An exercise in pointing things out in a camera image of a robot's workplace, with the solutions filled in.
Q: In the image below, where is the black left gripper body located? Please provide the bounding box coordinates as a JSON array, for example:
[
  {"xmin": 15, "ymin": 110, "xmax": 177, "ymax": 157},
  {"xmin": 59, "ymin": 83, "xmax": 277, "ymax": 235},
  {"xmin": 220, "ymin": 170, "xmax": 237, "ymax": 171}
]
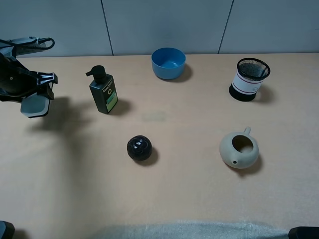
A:
[{"xmin": 0, "ymin": 53, "xmax": 37, "ymax": 102}]

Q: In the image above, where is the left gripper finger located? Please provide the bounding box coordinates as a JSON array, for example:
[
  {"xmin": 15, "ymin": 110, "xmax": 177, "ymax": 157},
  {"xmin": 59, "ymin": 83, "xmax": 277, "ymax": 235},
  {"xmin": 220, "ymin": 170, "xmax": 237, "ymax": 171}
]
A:
[
  {"xmin": 20, "ymin": 89, "xmax": 51, "ymax": 118},
  {"xmin": 35, "ymin": 72, "xmax": 58, "ymax": 86}
]

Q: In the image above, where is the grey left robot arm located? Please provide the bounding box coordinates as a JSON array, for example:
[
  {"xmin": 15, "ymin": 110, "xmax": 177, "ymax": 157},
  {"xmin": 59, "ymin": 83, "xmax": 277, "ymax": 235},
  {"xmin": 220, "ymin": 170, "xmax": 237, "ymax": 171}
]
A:
[{"xmin": 0, "ymin": 36, "xmax": 58, "ymax": 118}]

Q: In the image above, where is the dark green pump bottle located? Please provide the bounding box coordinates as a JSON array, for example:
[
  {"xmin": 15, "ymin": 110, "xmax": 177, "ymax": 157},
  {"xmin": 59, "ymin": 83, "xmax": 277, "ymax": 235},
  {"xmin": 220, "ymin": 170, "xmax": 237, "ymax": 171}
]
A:
[{"xmin": 86, "ymin": 65, "xmax": 118, "ymax": 114}]

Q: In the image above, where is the black glossy ball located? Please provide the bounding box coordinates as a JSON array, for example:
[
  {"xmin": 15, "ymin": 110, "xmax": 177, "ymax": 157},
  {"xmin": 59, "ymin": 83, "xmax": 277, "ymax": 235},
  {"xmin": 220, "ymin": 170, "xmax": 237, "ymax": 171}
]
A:
[{"xmin": 127, "ymin": 135, "xmax": 153, "ymax": 161}]

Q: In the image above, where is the blue plastic bowl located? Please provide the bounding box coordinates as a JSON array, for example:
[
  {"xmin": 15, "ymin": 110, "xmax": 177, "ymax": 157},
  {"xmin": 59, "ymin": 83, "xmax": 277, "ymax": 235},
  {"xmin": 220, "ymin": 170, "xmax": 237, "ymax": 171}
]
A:
[{"xmin": 151, "ymin": 47, "xmax": 186, "ymax": 80}]

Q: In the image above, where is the grey cloth at table edge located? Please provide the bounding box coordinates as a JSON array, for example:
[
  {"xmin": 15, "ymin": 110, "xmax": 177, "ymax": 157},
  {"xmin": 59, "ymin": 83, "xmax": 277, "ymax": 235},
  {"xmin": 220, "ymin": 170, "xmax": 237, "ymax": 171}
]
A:
[{"xmin": 88, "ymin": 221, "xmax": 289, "ymax": 239}]

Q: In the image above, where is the black mesh pen holder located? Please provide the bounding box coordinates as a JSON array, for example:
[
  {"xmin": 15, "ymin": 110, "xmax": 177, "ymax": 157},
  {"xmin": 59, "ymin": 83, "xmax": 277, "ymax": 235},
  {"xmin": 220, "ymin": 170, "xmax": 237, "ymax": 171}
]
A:
[{"xmin": 229, "ymin": 58, "xmax": 271, "ymax": 102}]

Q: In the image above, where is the beige clay teapot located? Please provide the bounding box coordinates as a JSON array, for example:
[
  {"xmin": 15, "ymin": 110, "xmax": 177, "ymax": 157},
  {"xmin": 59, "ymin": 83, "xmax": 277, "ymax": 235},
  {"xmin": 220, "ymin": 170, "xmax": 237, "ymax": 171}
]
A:
[{"xmin": 219, "ymin": 127, "xmax": 259, "ymax": 169}]

